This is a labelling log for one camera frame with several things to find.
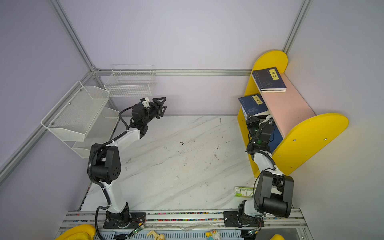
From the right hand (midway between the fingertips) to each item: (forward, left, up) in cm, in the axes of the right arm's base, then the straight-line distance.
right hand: (247, 112), depth 81 cm
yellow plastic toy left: (-53, +81, -25) cm, 100 cm away
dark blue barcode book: (+9, -6, -2) cm, 11 cm away
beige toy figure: (-54, +46, -28) cm, 76 cm away
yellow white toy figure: (-53, +19, -27) cm, 63 cm away
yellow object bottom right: (-53, -10, -28) cm, 61 cm away
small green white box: (-34, +2, -26) cm, 43 cm away
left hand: (+8, +45, +2) cm, 46 cm away
